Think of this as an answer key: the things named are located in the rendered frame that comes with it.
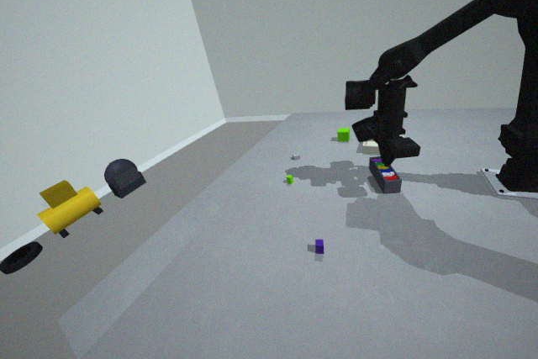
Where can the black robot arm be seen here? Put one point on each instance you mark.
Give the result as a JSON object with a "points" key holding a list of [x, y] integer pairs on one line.
{"points": [[519, 137]]}

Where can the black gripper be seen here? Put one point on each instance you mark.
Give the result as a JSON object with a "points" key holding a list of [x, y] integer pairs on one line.
{"points": [[393, 146]]}

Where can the small purple block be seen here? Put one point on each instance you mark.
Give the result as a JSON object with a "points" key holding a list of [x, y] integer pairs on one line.
{"points": [[319, 246]]}

